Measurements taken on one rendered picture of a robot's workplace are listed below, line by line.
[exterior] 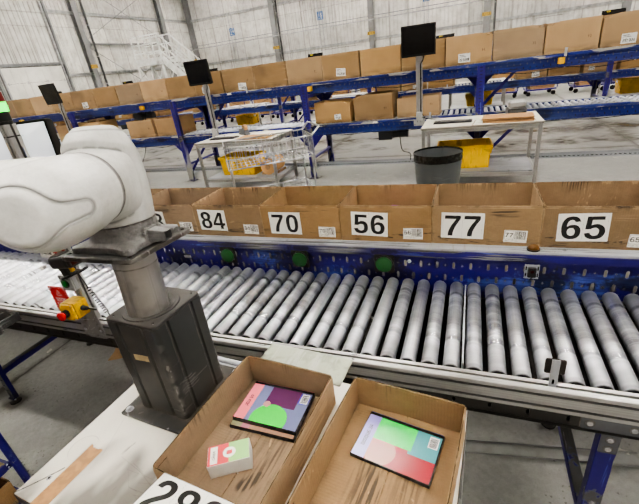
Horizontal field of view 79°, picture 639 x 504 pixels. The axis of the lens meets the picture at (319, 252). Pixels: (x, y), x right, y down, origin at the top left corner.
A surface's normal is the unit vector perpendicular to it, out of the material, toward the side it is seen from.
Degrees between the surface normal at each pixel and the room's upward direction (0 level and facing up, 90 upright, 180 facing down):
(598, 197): 90
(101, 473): 0
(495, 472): 0
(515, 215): 90
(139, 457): 0
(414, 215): 90
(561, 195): 90
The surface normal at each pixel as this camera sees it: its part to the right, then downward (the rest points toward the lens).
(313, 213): -0.32, 0.45
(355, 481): -0.14, -0.90
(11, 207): 0.14, 0.38
